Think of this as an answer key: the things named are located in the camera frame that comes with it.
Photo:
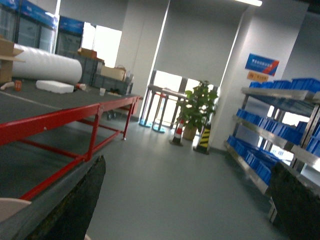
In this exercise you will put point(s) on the red steel table frame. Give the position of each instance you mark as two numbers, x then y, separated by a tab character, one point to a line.
41	144

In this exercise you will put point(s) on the yellow black striped bollard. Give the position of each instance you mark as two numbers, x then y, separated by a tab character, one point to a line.
203	143

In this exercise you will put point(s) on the steel turnstile barrier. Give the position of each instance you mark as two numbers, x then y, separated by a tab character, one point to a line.
164	95

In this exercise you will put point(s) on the beige plastic dustpan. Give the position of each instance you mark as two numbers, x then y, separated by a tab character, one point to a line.
11	206

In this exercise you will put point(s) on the white paper cup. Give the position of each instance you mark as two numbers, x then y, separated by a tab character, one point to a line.
102	91

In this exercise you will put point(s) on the glass door refrigerator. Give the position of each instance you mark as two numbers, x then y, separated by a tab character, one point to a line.
25	23

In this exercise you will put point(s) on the large cardboard box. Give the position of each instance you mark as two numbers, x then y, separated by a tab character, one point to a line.
8	55

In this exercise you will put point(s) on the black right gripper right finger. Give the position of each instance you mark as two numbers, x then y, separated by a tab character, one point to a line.
297	201

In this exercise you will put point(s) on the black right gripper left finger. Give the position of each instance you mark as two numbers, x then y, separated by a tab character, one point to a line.
70	219

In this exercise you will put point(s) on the red white traffic cone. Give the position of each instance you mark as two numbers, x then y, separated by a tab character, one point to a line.
178	135

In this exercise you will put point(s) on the blue wall sign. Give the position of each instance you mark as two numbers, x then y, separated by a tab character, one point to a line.
262	64

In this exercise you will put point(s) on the white foam block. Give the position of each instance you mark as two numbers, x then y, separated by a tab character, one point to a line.
54	86

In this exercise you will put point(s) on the green potted plant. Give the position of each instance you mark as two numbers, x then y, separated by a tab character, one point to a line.
197	109

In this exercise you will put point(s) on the orange can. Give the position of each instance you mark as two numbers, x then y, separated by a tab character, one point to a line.
17	85

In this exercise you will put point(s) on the grey roller blind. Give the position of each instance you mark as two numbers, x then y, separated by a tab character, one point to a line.
197	38

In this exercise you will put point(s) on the steel roller shelf rack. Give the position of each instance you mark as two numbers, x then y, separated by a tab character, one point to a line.
294	126

